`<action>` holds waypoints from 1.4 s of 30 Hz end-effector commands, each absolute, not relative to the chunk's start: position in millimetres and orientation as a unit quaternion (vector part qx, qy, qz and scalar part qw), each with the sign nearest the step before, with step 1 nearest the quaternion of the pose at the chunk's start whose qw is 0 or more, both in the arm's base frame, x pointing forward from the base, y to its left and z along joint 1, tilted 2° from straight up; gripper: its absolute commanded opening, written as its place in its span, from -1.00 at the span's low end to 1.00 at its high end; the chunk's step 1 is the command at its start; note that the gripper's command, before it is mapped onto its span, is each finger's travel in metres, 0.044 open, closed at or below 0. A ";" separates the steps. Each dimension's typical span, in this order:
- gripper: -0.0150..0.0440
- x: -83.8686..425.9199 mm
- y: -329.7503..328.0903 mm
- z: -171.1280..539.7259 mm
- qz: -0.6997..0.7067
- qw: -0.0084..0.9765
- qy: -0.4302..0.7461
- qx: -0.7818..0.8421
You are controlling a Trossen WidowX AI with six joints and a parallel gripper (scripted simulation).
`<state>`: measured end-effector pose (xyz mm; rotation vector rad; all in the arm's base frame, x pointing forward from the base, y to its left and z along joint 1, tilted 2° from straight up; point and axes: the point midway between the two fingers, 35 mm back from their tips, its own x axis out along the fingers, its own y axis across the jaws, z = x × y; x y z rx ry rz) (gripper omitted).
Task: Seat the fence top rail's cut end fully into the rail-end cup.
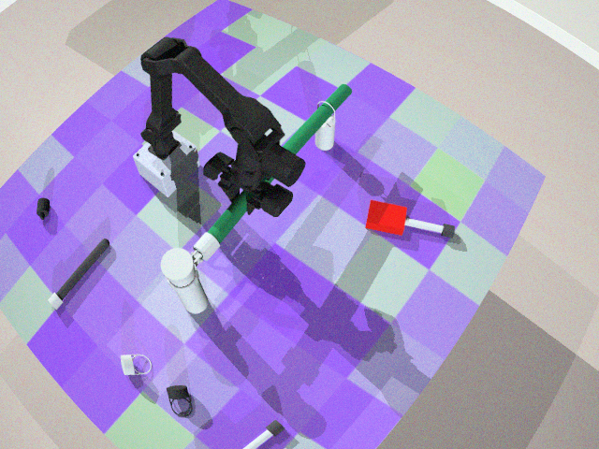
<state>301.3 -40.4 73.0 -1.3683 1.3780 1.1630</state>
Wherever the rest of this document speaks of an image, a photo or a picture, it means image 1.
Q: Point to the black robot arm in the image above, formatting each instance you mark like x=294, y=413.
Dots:
x=245, y=118

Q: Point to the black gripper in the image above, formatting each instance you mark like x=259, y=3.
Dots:
x=273, y=199

